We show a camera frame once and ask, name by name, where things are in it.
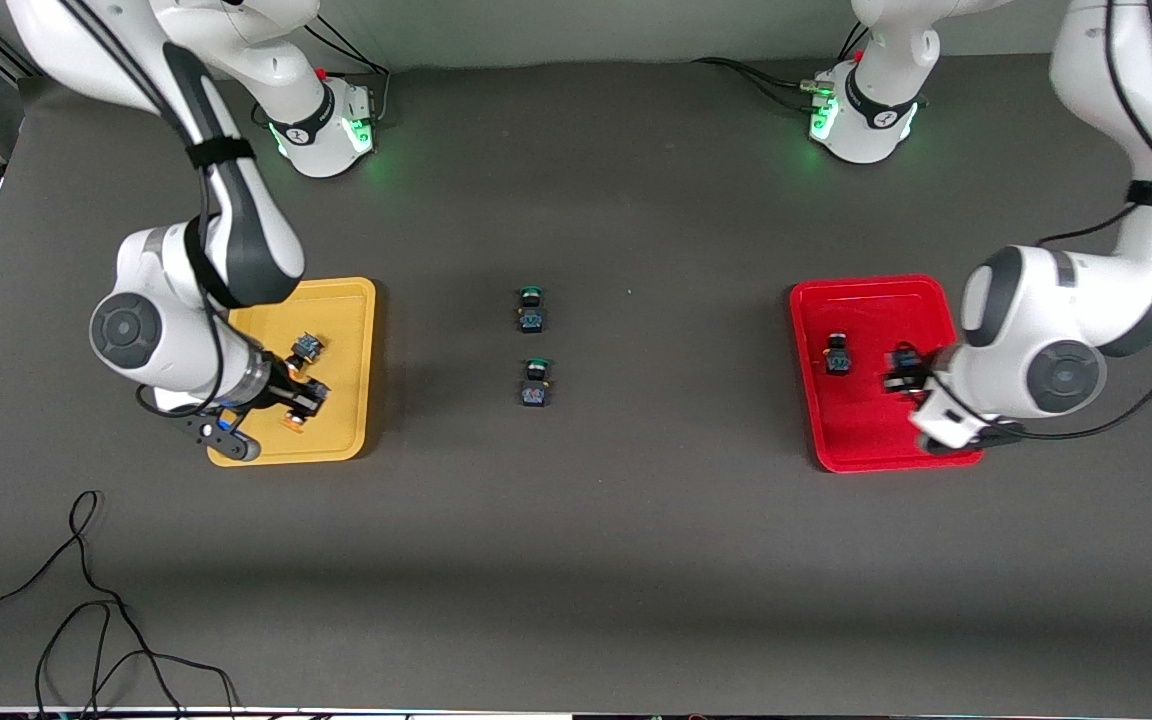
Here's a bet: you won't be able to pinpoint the black arm base cables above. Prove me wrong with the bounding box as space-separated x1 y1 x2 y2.
252 15 393 128
691 20 873 114

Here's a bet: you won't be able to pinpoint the dark grey table mat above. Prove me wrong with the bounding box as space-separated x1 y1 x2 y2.
0 45 1152 717

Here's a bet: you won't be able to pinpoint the black right arm base cables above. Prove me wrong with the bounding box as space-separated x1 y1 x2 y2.
252 15 393 128

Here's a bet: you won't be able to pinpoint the green push button switch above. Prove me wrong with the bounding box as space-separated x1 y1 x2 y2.
518 357 554 409
515 285 550 335

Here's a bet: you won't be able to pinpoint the red plastic tray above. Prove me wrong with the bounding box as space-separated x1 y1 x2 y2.
789 274 987 473

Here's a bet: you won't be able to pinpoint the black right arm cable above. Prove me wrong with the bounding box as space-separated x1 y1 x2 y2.
61 0 239 423

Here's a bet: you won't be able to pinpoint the yellow plastic tray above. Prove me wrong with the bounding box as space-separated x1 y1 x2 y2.
206 277 378 468

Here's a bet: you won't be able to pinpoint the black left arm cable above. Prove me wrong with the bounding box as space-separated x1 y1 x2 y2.
976 0 1152 444

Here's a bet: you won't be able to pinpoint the thin black loose cable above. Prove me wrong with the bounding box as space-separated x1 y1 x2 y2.
0 489 239 720

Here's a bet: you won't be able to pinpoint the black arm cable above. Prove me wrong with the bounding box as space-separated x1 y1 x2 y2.
61 0 239 423
976 0 1152 444

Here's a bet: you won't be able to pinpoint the black left arm base cables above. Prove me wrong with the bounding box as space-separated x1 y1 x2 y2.
691 20 873 114

